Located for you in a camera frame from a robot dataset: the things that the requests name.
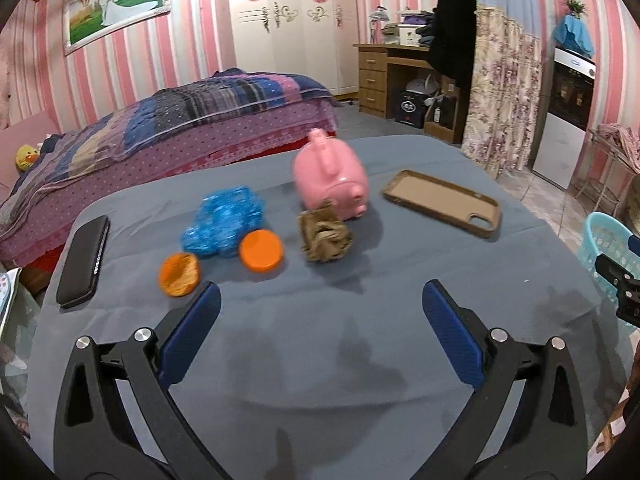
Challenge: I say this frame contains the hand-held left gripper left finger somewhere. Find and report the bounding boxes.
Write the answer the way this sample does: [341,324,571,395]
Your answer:
[52,281,222,480]

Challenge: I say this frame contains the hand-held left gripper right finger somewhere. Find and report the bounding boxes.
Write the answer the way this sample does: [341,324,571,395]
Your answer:
[421,280,587,480]

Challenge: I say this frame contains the light blue plastic basket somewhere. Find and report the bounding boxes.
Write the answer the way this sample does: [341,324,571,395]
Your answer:
[578,211,640,311]

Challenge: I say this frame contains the orange plastic lid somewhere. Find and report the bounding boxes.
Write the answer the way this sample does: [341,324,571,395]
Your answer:
[238,229,285,274]

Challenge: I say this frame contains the blue plastic bag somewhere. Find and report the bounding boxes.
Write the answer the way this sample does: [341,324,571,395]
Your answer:
[180,185,266,260]

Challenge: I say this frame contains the brown paper wad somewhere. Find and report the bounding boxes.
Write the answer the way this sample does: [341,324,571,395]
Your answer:
[298,199,352,264]

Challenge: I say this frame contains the metal rack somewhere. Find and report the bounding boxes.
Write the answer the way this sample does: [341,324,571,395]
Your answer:
[575,127,640,221]

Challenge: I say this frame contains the pink cloth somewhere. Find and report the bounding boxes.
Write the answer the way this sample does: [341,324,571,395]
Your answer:
[597,122,640,173]

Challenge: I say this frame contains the black glasses case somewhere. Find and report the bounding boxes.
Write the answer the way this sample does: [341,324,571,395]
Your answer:
[55,215,111,309]

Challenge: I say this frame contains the brown phone case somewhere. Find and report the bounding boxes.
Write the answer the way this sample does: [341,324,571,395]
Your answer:
[381,169,502,239]

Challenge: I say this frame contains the pink bed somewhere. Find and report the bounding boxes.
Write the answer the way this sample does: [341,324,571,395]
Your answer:
[0,72,341,271]

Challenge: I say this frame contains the pink piggy bank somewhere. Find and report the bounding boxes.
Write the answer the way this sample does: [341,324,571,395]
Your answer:
[292,128,370,221]

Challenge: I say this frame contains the floral curtain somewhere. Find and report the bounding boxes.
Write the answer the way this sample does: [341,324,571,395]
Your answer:
[460,2,543,176]

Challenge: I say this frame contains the blue cloth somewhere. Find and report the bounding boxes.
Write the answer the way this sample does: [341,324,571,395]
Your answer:
[552,14,596,58]

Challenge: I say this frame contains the patchwork quilt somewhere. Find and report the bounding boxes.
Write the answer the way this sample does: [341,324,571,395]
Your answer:
[10,72,333,201]

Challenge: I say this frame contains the black box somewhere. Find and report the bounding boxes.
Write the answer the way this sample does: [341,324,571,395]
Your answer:
[395,91,431,128]

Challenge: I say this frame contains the yellow duck plush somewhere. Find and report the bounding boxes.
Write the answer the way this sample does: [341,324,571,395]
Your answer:
[15,144,41,171]

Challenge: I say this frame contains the white fan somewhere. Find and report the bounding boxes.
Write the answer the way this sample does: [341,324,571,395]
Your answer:
[404,76,441,98]

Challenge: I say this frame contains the wooden desk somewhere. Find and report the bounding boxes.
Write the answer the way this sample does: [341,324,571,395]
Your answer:
[354,42,471,143]

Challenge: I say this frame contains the hanging black coat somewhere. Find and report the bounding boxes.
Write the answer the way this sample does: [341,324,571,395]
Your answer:
[430,0,476,83]

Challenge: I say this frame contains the white wardrobe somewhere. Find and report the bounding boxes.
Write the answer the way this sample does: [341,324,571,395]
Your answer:
[225,0,361,98]

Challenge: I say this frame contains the white printer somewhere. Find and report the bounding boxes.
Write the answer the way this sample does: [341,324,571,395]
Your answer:
[382,22,421,46]

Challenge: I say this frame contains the folded purple clothes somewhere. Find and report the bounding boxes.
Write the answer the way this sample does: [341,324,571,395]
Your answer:
[400,10,436,46]

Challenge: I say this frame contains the desk lamp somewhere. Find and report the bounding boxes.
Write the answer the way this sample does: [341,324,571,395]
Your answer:
[369,5,391,45]

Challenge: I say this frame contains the framed wedding picture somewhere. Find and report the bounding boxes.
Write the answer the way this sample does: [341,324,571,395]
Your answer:
[62,0,171,56]

